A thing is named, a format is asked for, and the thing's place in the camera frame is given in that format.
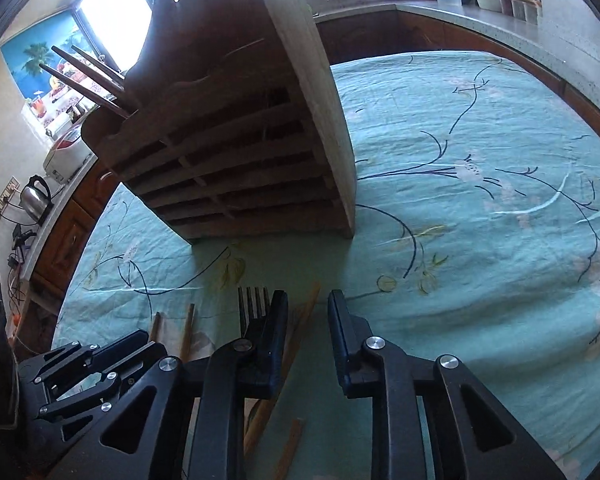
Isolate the teal floral tablecloth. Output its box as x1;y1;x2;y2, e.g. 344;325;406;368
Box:
53;51;600;479

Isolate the stainless electric kettle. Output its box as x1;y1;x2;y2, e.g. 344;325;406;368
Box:
19;174;53;226

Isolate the brown wooden chopstick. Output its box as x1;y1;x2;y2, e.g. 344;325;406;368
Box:
38;63;131;119

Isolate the light wooden chopstick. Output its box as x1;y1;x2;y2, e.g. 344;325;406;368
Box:
244;283;321;458
274;418;304;480

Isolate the dark chopstick in holder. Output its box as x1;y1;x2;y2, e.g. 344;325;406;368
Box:
52;46;124;99

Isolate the wooden utensil holder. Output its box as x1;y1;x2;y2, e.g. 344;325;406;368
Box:
82;0;356;242

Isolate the white pink rice cooker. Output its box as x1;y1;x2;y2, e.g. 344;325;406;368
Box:
43;125;93;184

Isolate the wall power socket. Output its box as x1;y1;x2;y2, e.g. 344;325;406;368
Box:
0;177;20;220

